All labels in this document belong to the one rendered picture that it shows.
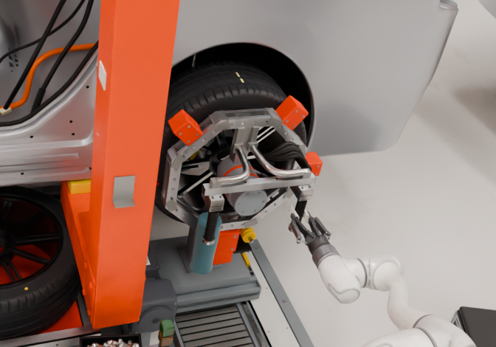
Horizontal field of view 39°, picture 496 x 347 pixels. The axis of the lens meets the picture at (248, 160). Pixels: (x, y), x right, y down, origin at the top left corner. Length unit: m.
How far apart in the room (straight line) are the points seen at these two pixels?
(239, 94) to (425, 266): 1.74
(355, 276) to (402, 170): 2.21
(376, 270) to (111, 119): 1.02
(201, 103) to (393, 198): 2.01
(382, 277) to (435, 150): 2.53
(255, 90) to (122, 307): 0.89
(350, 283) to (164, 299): 0.79
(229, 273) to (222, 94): 0.96
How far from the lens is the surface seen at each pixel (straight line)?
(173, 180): 2.51
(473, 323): 3.16
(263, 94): 2.52
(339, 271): 2.30
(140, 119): 1.89
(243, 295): 3.16
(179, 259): 3.13
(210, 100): 2.45
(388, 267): 2.35
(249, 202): 2.50
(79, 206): 2.65
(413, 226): 4.06
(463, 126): 5.17
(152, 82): 1.83
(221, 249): 2.83
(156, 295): 2.72
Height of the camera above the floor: 2.44
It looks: 36 degrees down
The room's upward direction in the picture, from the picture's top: 13 degrees clockwise
